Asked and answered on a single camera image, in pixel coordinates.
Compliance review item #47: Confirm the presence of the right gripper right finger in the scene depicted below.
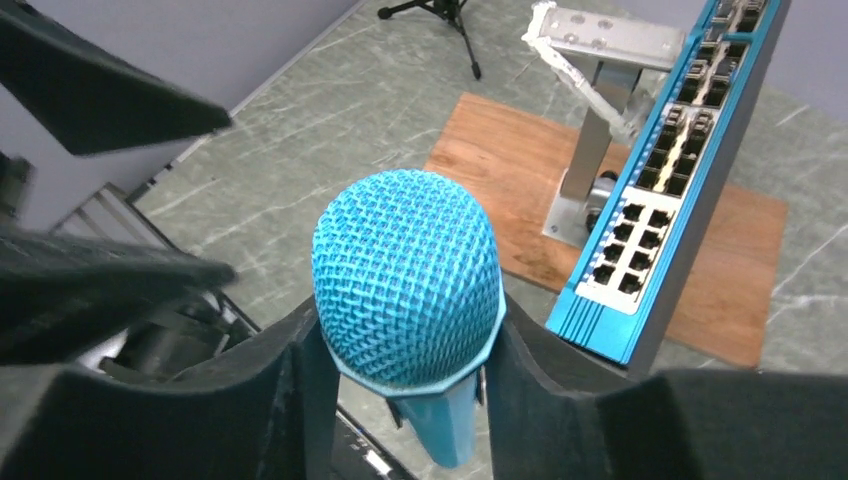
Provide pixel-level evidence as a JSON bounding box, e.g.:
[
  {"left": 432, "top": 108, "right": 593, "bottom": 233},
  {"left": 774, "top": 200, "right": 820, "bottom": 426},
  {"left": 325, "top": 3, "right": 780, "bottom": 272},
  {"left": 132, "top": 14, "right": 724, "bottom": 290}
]
[{"left": 486, "top": 302, "right": 847, "bottom": 479}]

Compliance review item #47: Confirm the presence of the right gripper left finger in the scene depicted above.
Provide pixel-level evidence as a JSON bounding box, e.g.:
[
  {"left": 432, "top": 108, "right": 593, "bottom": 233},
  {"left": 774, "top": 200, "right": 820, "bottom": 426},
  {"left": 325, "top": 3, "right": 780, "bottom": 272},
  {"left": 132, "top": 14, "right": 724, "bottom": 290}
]
[{"left": 1, "top": 299, "right": 339, "bottom": 479}]

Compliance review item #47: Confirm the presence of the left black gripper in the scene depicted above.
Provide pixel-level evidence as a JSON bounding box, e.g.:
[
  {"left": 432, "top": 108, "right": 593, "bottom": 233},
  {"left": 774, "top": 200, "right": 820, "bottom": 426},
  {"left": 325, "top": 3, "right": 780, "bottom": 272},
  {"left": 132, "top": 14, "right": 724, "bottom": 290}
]
[{"left": 1, "top": 156, "right": 257, "bottom": 382}]

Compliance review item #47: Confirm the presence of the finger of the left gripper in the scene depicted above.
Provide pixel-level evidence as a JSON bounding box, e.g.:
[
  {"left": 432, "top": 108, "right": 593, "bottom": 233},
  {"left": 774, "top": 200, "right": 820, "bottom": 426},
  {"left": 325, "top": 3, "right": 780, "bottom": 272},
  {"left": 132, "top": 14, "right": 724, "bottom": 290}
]
[{"left": 1, "top": 1, "right": 232, "bottom": 156}]

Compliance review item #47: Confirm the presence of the blue microphone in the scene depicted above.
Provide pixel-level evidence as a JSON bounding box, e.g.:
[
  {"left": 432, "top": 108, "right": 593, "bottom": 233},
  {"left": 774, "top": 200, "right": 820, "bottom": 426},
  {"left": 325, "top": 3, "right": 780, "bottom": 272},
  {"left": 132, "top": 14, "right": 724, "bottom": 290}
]
[{"left": 311, "top": 169, "right": 507, "bottom": 469}]

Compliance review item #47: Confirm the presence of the black tripod mic stand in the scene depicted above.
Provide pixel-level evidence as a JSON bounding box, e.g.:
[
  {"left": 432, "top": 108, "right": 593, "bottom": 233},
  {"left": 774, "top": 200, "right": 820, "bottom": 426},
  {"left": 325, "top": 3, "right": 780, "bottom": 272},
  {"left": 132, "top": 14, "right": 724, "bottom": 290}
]
[{"left": 376, "top": 0, "right": 483, "bottom": 81}]

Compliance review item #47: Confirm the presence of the wooden board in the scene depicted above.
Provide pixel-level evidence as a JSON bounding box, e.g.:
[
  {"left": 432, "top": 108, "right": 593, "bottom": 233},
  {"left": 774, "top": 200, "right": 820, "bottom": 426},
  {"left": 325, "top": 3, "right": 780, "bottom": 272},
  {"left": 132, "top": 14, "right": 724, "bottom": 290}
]
[{"left": 423, "top": 91, "right": 790, "bottom": 370}]

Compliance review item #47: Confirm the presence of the blue black network switch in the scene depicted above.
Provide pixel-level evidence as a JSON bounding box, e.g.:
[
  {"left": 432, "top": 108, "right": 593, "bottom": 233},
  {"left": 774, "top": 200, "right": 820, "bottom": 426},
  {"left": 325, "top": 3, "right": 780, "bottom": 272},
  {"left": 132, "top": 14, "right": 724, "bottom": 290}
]
[{"left": 546, "top": 1, "right": 790, "bottom": 375}]

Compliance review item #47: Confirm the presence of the metal bracket holder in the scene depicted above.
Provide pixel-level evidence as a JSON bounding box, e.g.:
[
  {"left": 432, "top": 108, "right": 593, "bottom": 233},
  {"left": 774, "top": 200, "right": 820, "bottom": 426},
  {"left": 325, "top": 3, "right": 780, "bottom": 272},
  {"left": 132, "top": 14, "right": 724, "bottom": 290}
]
[{"left": 522, "top": 1, "right": 687, "bottom": 247}]

